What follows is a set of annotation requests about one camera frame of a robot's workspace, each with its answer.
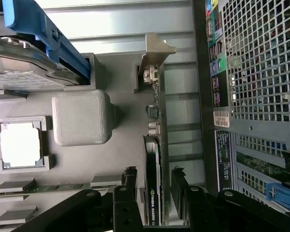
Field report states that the black printed info sticker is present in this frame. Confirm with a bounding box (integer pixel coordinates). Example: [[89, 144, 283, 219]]
[[214, 130, 233, 192]]

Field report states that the grey printed parts rack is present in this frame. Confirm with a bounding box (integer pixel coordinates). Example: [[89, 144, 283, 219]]
[[0, 53, 165, 232]]

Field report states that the green RAM stick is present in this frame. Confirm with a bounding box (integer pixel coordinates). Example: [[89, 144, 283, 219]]
[[0, 183, 91, 194]]

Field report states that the blue plastic case latch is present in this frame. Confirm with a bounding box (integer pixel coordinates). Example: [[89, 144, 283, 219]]
[[265, 182, 290, 214]]

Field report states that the silver hard disk drive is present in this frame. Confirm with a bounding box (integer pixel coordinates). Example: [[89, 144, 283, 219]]
[[0, 36, 81, 93]]

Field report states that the white barcode label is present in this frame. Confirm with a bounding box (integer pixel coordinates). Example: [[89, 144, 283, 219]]
[[213, 111, 231, 127]]

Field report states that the blue plastic disk caddy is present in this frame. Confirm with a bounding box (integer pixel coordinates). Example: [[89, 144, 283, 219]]
[[3, 0, 91, 86]]

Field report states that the black open PC case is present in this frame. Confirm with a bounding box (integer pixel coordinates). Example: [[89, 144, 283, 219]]
[[191, 0, 290, 219]]

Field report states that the silver CPU chip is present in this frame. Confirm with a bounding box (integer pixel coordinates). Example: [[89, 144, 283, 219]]
[[0, 122, 44, 168]]

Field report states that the green expansion card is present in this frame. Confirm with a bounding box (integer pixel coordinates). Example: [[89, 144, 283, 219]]
[[235, 150, 289, 181]]

